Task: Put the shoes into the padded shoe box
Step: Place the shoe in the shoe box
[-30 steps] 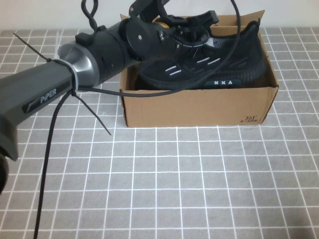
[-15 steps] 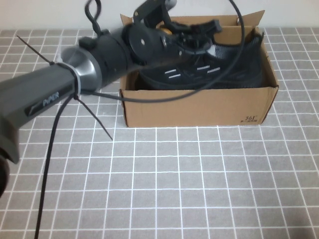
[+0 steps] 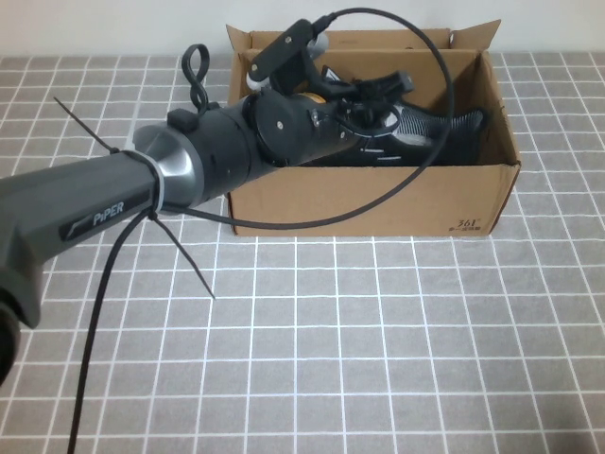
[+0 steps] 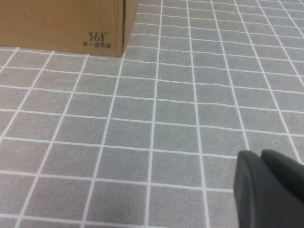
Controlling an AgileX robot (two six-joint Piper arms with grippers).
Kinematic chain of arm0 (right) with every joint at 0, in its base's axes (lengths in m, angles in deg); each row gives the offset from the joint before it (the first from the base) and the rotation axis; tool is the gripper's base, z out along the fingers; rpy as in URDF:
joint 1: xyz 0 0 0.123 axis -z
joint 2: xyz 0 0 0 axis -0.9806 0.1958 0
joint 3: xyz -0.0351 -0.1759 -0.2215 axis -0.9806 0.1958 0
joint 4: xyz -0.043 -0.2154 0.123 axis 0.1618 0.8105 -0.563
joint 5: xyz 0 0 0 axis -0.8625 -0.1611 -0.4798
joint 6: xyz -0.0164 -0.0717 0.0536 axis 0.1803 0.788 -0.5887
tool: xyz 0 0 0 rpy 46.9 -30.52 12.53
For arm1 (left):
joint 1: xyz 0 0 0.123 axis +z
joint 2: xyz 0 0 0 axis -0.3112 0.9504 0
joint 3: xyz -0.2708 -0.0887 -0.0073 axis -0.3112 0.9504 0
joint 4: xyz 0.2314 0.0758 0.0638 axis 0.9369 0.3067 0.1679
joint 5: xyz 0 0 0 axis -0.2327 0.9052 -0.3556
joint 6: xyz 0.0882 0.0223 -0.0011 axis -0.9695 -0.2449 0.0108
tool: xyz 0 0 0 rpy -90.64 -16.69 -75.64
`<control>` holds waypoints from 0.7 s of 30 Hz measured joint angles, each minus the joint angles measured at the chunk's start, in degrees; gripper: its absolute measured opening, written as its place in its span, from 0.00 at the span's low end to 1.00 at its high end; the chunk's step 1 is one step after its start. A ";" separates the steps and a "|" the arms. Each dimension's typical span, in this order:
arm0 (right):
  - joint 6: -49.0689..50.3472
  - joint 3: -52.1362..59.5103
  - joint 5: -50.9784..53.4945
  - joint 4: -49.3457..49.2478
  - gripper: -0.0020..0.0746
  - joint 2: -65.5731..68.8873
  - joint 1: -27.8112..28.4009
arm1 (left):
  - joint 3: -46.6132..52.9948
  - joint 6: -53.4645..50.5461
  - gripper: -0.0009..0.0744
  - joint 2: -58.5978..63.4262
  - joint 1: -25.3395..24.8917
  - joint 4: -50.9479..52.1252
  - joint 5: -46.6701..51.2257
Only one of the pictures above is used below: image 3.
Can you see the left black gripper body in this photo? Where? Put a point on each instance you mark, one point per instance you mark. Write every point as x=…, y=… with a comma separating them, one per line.
x=283, y=127

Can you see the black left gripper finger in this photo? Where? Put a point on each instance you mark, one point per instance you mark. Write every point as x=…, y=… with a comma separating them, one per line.
x=357, y=120
x=394, y=84

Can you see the black knit sneaker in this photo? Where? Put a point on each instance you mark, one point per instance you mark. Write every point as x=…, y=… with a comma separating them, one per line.
x=425, y=123
x=387, y=158

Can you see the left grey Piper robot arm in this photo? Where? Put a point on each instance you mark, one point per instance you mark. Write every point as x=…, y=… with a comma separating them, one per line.
x=94, y=198

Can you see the brown cardboard shoe box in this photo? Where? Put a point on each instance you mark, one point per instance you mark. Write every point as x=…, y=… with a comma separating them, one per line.
x=378, y=198

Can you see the white zip tie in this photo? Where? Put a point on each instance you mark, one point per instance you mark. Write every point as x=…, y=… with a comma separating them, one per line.
x=158, y=186

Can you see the black zip tie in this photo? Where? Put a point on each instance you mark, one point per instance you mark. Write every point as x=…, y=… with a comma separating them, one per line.
x=184, y=257
x=90, y=125

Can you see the grey checked table cloth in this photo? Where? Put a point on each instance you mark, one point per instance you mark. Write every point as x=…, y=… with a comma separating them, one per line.
x=378, y=331

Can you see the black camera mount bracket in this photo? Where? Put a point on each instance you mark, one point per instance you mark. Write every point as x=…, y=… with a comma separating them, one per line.
x=293, y=75

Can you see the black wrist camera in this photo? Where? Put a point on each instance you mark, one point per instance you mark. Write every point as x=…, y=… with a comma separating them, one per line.
x=283, y=49

